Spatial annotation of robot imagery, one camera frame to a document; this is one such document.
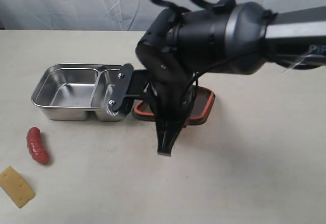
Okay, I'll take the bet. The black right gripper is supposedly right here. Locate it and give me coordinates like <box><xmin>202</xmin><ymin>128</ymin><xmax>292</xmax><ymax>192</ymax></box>
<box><xmin>135</xmin><ymin>9</ymin><xmax>195</xmax><ymax>156</ymax></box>

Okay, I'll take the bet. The dark transparent lunch box lid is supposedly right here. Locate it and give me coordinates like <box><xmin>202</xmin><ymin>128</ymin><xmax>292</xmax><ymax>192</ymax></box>
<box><xmin>131</xmin><ymin>87</ymin><xmax>215</xmax><ymax>126</ymax></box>

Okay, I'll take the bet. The steel two-compartment lunch box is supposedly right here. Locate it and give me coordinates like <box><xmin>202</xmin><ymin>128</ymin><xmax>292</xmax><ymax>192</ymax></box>
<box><xmin>31</xmin><ymin>63</ymin><xmax>126</xmax><ymax>122</ymax></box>

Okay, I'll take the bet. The red toy sausage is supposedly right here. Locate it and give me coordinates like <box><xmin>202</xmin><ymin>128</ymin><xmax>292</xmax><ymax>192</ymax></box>
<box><xmin>26</xmin><ymin>127</ymin><xmax>50</xmax><ymax>165</ymax></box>

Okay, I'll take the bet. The yellow toy cheese wedge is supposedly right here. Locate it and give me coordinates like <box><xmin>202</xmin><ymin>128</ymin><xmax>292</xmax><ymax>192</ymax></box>
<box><xmin>1</xmin><ymin>166</ymin><xmax>35</xmax><ymax>208</ymax></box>

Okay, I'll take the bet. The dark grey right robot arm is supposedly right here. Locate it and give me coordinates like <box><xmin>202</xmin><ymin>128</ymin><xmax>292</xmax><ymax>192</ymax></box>
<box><xmin>135</xmin><ymin>2</ymin><xmax>325</xmax><ymax>156</ymax></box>

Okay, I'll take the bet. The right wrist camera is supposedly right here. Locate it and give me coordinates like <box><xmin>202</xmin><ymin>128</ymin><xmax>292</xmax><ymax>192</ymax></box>
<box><xmin>106</xmin><ymin>63</ymin><xmax>150</xmax><ymax>117</ymax></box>

